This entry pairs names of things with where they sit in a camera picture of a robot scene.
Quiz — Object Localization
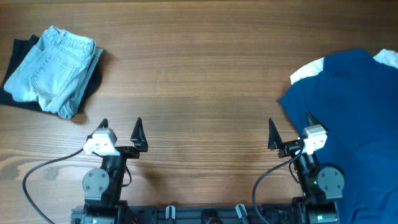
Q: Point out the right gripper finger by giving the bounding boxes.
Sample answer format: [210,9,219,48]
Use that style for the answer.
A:
[306,111,328,131]
[268,118,282,150]

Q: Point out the blue t-shirt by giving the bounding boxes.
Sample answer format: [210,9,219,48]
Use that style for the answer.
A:
[279,49,397,223]

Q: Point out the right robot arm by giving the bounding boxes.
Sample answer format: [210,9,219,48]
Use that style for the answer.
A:
[268,111,345,223]

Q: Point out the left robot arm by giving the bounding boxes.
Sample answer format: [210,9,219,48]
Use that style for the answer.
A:
[79,118,149,224]

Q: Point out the light blue folded jeans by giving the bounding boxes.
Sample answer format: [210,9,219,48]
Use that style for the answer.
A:
[4,26,103,119]

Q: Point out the white garment pile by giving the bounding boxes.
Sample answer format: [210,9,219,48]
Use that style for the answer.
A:
[290,49,397,85]

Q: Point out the black folded garment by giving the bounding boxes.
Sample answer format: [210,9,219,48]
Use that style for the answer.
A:
[1,34,102,112]

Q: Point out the right black cable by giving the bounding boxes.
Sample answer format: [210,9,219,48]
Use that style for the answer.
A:
[251,144,305,224]

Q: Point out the black cable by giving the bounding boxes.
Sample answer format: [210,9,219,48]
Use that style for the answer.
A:
[22,147,85,224]
[251,144,305,224]

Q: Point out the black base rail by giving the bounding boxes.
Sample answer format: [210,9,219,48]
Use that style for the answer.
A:
[70,204,340,224]

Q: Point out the left white rail clip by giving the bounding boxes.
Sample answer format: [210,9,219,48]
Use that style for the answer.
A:
[165,205,176,220]

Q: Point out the white rail clip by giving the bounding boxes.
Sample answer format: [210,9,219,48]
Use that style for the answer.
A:
[165,205,176,220]
[235,203,248,220]

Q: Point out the right white rail clip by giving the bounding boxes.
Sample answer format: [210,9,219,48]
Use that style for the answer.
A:
[235,203,248,220]

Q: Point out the left black cable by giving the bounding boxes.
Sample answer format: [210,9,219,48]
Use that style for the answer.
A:
[22,147,85,224]

